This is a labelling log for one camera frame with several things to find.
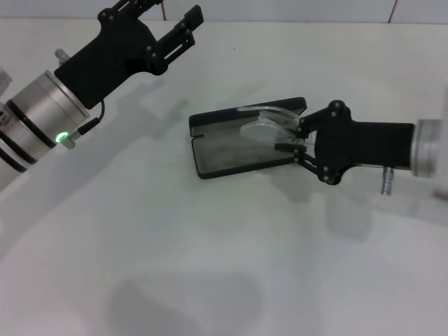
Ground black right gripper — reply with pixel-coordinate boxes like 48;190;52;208
274;100;417;186

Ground clear white glasses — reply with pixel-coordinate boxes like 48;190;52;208
236;104;316;148

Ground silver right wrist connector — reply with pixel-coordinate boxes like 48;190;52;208
380;166;395;196

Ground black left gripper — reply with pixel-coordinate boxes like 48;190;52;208
54;0;206;111

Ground black glasses case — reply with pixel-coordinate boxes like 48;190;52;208
188;97;309;180

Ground black cable with silver plug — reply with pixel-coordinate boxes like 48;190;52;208
62;99;106;150

